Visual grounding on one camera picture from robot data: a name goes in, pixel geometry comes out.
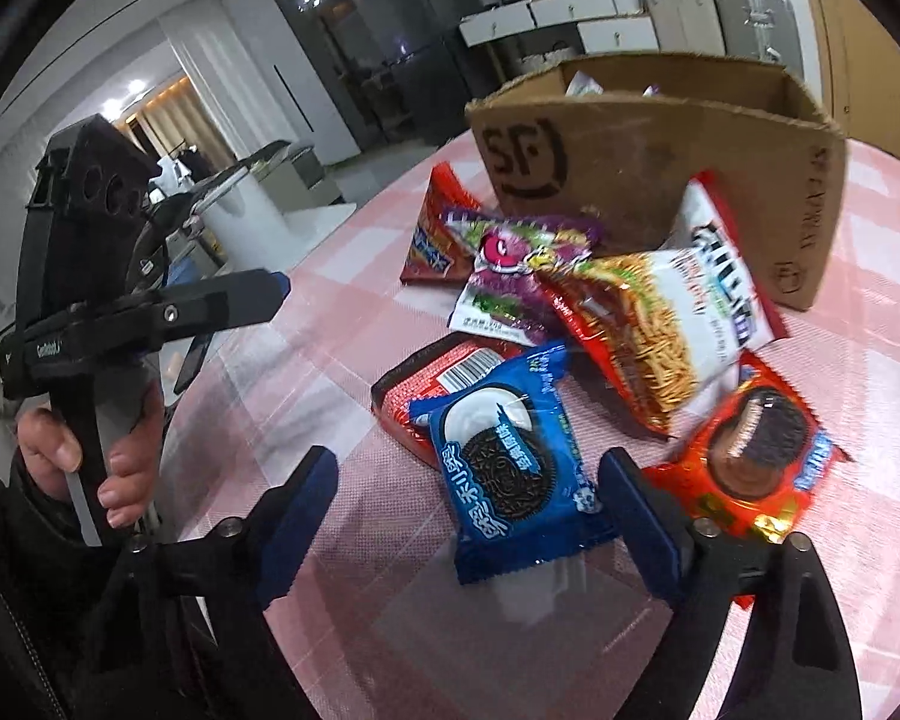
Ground white noodle snack bag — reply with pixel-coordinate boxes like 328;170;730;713
530;171;788;436

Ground beige suitcase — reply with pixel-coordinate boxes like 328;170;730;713
645;0;727;57

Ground black refrigerator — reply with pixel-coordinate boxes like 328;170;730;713
352;0;497;145

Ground dark glass cabinet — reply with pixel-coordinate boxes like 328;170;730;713
276;0;385;149

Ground red triangular snack bag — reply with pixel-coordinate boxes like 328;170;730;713
400;163;482;284

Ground wooden door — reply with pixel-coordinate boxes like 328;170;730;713
808;0;900;159

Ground blue Oreo packet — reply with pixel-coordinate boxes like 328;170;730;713
409;341;617;585

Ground SF cardboard box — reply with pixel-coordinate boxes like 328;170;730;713
466;52;847;310

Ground silver suitcase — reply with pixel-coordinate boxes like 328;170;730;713
715;0;805;80

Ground red wafer packet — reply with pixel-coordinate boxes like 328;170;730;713
370;332;523;468

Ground white drawer desk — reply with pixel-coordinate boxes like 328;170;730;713
458;0;660;80

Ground purple candy bag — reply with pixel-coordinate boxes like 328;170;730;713
443;208;603;346

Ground pink plaid tablecloth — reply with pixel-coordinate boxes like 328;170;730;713
157;130;900;720

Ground person left hand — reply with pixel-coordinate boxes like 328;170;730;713
15;380;167;530

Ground orange chocolate pie packet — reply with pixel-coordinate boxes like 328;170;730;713
644;351;848;544

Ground white side table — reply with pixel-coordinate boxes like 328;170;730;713
191;142;356;271

